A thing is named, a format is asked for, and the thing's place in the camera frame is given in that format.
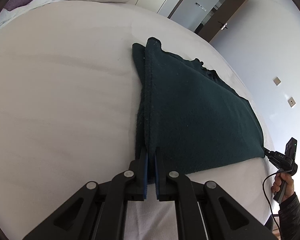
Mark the dark brown door with handle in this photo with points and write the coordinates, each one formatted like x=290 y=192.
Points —
x=206 y=18

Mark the wall light switch plate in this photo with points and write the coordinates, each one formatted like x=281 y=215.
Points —
x=277 y=81

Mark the dark green knit sweater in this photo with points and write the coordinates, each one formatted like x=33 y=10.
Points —
x=190 y=115

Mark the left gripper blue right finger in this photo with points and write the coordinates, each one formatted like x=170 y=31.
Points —
x=160 y=177

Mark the right forearm dark sleeve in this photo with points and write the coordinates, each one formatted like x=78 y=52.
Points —
x=289 y=217

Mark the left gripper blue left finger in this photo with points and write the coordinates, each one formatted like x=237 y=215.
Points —
x=142 y=175

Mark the white pillow under cushions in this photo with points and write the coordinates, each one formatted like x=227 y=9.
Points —
x=7 y=16

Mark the white bed sheet mattress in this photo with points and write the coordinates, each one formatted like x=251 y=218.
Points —
x=69 y=96

